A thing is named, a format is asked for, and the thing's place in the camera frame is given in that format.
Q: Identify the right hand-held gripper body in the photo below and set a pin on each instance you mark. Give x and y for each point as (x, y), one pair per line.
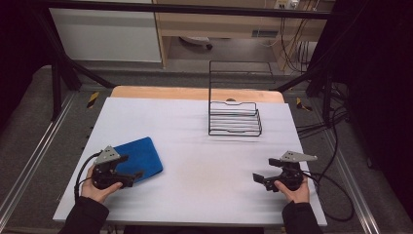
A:
(290, 174)

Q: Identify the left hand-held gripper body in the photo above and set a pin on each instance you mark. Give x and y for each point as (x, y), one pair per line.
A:
(105, 175)

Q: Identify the person's left hand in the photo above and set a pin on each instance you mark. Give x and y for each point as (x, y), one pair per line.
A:
(95, 191)

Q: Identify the person's right hand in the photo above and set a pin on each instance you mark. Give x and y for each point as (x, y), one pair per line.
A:
(297, 193)

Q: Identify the white table cover sheet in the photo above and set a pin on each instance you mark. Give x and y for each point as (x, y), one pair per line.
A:
(201, 175)

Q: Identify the yellow black striped tape marker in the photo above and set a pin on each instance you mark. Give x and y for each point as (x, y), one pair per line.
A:
(92, 99)
(302, 104)

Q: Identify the wooden table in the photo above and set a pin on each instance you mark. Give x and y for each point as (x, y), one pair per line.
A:
(181, 93)

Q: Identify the black metal stand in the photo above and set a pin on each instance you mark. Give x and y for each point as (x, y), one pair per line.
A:
(63, 71)
(319, 81)

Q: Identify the white cabinet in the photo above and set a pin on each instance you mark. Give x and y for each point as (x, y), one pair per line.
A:
(104, 35)

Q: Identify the office chair base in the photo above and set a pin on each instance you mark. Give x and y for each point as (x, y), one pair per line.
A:
(198, 41)

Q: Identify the white power strip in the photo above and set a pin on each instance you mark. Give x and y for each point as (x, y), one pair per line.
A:
(286, 4)

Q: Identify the aluminium floor rail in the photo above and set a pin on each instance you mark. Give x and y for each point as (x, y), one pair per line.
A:
(354, 191)
(29, 162)

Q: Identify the black metal frame bar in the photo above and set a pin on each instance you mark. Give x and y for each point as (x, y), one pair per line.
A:
(181, 7)

